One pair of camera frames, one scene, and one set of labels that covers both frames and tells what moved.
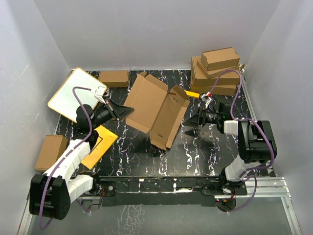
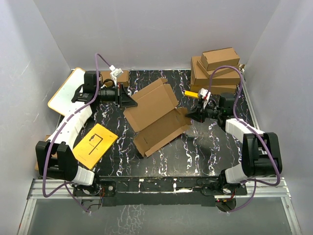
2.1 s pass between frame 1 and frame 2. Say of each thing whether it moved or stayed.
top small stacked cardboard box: stayed
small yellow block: stayed
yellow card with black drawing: stayed
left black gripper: moved
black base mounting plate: stayed
